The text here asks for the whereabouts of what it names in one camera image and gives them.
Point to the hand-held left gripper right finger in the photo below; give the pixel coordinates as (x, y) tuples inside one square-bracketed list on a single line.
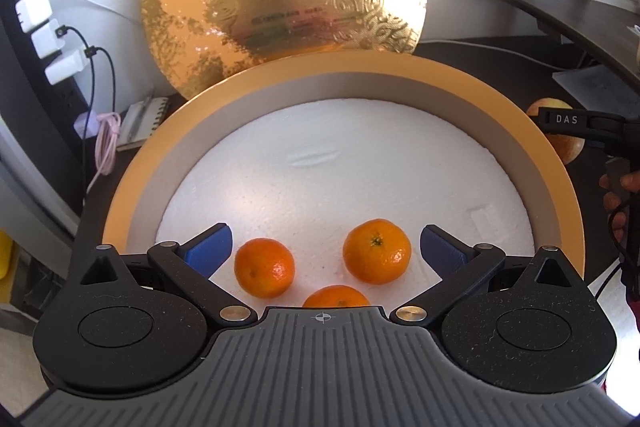
[(442, 252)]

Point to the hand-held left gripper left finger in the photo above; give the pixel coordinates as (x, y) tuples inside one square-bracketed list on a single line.
[(210, 251)]

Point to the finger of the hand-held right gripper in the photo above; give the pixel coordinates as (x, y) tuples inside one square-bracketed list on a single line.
[(565, 119)]

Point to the orange-red round fruit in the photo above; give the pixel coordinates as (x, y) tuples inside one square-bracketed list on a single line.
[(567, 151)]

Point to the small mandarin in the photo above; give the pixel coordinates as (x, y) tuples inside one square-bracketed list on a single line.
[(377, 251), (265, 268), (336, 298)]

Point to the round gold gift box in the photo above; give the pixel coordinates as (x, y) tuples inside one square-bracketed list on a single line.
[(350, 72)]

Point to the person's right hand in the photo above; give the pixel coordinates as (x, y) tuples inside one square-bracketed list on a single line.
[(614, 203)]

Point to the white paper sheet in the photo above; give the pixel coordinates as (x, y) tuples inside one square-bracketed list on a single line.
[(587, 82)]

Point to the dark wooden shelf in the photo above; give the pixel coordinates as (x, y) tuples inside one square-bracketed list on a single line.
[(575, 12)]

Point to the white foam liner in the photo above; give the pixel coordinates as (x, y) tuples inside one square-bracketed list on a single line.
[(325, 177)]

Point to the spiral notebook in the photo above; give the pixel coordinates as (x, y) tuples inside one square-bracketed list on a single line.
[(147, 122)]

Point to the grey pen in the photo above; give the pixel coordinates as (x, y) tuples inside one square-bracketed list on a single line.
[(140, 117)]

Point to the purple charger plug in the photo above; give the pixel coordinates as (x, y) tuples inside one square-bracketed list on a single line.
[(85, 123)]

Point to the yellow object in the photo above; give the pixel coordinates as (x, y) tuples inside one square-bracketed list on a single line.
[(5, 257)]

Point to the white charger plug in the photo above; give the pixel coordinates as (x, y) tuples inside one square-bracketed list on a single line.
[(47, 38), (34, 9), (67, 66)]

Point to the round gold box lid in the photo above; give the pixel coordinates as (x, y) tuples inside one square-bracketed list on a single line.
[(280, 7)]

